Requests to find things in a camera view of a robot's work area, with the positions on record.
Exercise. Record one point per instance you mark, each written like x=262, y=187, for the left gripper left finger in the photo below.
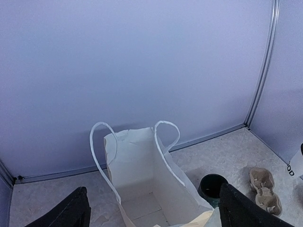
x=73, y=211

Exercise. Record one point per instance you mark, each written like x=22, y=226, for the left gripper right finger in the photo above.
x=236, y=210

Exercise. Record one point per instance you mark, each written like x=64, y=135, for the white paper cup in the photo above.
x=295, y=165

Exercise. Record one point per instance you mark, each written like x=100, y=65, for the dark green mug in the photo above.
x=209, y=188

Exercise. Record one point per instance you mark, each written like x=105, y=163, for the cardboard cup carrier tray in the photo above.
x=262, y=183

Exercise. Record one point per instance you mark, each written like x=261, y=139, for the brown paper bag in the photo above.
x=151, y=190

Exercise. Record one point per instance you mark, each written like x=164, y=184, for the left aluminium corner post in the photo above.
x=6, y=176

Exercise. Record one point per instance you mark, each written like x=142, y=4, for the aluminium corner post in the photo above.
x=6, y=176
x=271, y=38

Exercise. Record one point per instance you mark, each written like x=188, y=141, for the right aluminium corner post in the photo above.
x=271, y=38

